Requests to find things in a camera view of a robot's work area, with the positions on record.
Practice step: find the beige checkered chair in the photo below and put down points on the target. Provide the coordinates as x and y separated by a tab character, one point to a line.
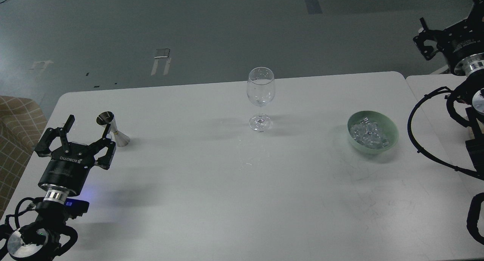
21	124

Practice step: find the clear wine glass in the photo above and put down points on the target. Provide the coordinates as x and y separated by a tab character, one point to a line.
260	92

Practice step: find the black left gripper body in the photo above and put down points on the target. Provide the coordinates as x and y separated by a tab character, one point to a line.
68	168

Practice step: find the green bowl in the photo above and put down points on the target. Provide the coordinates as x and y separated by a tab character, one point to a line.
389	128

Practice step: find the steel double jigger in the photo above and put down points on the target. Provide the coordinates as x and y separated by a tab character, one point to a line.
108	118

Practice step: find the clear ice cubes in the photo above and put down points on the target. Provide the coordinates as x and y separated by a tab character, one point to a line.
369	133

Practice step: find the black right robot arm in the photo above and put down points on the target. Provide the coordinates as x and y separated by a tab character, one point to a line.
464	105

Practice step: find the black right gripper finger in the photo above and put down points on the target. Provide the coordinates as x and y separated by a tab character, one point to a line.
428	41

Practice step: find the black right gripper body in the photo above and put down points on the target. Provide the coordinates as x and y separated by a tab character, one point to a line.
463	47

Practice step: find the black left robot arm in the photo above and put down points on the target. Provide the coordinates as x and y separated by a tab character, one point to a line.
38	230

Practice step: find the grey floor tape marker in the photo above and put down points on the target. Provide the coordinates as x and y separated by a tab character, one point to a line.
161	62

